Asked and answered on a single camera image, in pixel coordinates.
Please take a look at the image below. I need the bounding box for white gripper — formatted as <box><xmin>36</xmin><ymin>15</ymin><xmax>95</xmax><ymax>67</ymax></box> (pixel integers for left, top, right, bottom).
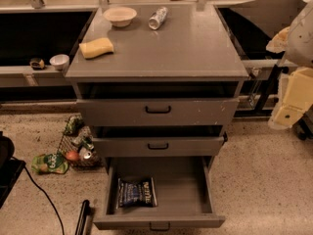
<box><xmin>268</xmin><ymin>68</ymin><xmax>313</xmax><ymax>130</ymax></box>

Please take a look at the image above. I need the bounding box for blue chip bag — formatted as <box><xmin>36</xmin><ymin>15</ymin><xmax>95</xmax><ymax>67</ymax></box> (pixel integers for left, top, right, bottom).
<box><xmin>116</xmin><ymin>177</ymin><xmax>157</xmax><ymax>209</ymax></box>

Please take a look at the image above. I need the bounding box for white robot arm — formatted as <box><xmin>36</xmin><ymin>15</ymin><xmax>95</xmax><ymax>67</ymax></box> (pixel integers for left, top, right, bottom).
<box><xmin>266</xmin><ymin>1</ymin><xmax>313</xmax><ymax>130</ymax></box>

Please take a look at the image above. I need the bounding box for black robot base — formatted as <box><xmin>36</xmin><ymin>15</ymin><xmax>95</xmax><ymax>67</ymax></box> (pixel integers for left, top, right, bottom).
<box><xmin>0</xmin><ymin>132</ymin><xmax>25</xmax><ymax>209</ymax></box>

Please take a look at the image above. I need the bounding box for grey drawer cabinet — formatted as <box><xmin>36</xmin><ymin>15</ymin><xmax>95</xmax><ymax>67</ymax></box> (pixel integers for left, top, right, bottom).
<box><xmin>65</xmin><ymin>3</ymin><xmax>250</xmax><ymax>174</ymax></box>

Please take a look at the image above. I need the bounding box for grey middle drawer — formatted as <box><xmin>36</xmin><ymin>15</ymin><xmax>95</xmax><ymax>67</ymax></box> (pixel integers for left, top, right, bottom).
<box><xmin>93</xmin><ymin>125</ymin><xmax>224</xmax><ymax>158</ymax></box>

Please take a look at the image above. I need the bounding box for grey drawer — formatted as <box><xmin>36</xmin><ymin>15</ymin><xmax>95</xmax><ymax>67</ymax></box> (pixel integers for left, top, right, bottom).
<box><xmin>77</xmin><ymin>82</ymin><xmax>239</xmax><ymax>127</ymax></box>
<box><xmin>94</xmin><ymin>157</ymin><xmax>225</xmax><ymax>231</ymax></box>
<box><xmin>93</xmin><ymin>125</ymin><xmax>224</xmax><ymax>158</ymax></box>

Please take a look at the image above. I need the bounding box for silver can on counter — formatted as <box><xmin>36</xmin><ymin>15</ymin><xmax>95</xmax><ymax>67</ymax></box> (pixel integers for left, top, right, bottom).
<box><xmin>149</xmin><ymin>7</ymin><xmax>168</xmax><ymax>30</ymax></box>

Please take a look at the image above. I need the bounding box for grey bottom drawer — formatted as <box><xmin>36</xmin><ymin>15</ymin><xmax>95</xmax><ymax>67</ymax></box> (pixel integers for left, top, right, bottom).
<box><xmin>94</xmin><ymin>157</ymin><xmax>225</xmax><ymax>231</ymax></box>

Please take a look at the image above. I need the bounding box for grey top drawer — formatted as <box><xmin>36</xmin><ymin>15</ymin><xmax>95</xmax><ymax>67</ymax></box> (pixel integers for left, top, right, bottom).
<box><xmin>77</xmin><ymin>82</ymin><xmax>239</xmax><ymax>127</ymax></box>

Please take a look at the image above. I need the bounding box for green chip bag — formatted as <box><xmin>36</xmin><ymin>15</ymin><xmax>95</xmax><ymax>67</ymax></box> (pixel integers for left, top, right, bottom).
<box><xmin>64</xmin><ymin>116</ymin><xmax>84</xmax><ymax>136</ymax></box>

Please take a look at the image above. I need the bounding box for beige bowl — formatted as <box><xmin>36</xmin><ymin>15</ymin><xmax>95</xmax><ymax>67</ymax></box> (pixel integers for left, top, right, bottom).
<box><xmin>103</xmin><ymin>7</ymin><xmax>137</xmax><ymax>27</ymax></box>

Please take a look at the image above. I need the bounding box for yellow sponge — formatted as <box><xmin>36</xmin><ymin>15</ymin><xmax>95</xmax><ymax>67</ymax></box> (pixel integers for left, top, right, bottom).
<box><xmin>79</xmin><ymin>37</ymin><xmax>114</xmax><ymax>59</ymax></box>

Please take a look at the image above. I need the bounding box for green bottle in basket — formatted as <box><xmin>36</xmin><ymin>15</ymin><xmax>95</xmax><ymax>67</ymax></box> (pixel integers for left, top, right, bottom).
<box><xmin>71</xmin><ymin>135</ymin><xmax>94</xmax><ymax>151</ymax></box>

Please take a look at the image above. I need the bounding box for silver can in basket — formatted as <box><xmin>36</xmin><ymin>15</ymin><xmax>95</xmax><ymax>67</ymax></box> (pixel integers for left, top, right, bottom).
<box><xmin>79</xmin><ymin>147</ymin><xmax>93</xmax><ymax>161</ymax></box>

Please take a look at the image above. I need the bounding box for red apple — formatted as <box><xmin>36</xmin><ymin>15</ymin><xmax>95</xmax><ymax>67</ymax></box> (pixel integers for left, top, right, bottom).
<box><xmin>66</xmin><ymin>151</ymin><xmax>79</xmax><ymax>162</ymax></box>

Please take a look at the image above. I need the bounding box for small white cup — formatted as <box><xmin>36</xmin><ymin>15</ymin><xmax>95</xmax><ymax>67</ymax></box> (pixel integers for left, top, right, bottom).
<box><xmin>50</xmin><ymin>54</ymin><xmax>69</xmax><ymax>71</ymax></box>

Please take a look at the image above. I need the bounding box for black metal bar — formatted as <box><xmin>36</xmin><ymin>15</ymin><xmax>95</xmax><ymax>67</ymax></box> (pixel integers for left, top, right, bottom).
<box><xmin>74</xmin><ymin>200</ymin><xmax>92</xmax><ymax>235</ymax></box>

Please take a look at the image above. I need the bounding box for green snack pouch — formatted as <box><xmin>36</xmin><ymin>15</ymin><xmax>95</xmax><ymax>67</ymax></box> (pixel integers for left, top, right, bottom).
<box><xmin>31</xmin><ymin>153</ymin><xmax>68</xmax><ymax>174</ymax></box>

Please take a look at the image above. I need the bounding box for tape measure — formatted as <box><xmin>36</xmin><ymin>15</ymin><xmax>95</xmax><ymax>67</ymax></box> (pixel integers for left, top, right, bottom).
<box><xmin>29</xmin><ymin>58</ymin><xmax>45</xmax><ymax>71</ymax></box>

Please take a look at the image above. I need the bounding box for wire basket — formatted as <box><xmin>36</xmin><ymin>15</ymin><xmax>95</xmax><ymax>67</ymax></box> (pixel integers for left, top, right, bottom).
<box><xmin>58</xmin><ymin>126</ymin><xmax>102</xmax><ymax>169</ymax></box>

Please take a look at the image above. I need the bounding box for black cable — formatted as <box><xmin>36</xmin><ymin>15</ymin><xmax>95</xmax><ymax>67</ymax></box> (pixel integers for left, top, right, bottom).
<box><xmin>9</xmin><ymin>156</ymin><xmax>66</xmax><ymax>235</ymax></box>

